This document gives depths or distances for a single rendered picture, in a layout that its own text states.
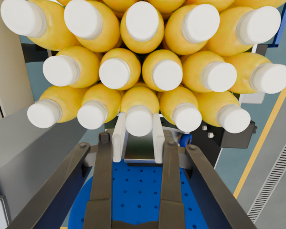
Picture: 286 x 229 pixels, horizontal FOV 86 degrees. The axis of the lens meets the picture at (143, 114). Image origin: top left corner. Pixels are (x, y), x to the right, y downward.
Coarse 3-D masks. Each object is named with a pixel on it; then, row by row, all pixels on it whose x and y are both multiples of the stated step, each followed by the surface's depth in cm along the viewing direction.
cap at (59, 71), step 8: (56, 56) 19; (48, 64) 20; (56, 64) 20; (64, 64) 20; (72, 64) 20; (48, 72) 20; (56, 72) 20; (64, 72) 20; (72, 72) 20; (48, 80) 20; (56, 80) 20; (64, 80) 20; (72, 80) 21
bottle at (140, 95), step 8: (136, 88) 26; (144, 88) 26; (128, 96) 24; (136, 96) 24; (144, 96) 24; (152, 96) 25; (120, 104) 26; (128, 104) 23; (136, 104) 23; (144, 104) 23; (152, 104) 24; (128, 112) 22; (152, 112) 23
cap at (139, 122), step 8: (136, 112) 20; (144, 112) 20; (128, 120) 20; (136, 120) 21; (144, 120) 21; (152, 120) 21; (128, 128) 21; (136, 128) 21; (144, 128) 21; (152, 128) 21
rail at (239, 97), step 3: (255, 45) 30; (252, 48) 30; (255, 48) 30; (246, 51) 32; (249, 51) 31; (252, 51) 30; (255, 51) 30; (234, 93) 36; (237, 96) 35; (240, 96) 34; (237, 99) 35; (240, 99) 34; (240, 102) 34; (240, 105) 35
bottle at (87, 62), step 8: (64, 48) 23; (72, 48) 23; (80, 48) 24; (64, 56) 21; (72, 56) 22; (80, 56) 23; (88, 56) 24; (96, 56) 27; (80, 64) 23; (88, 64) 24; (96, 64) 26; (80, 72) 23; (88, 72) 24; (96, 72) 26; (80, 80) 23; (88, 80) 25; (96, 80) 28; (80, 88) 26
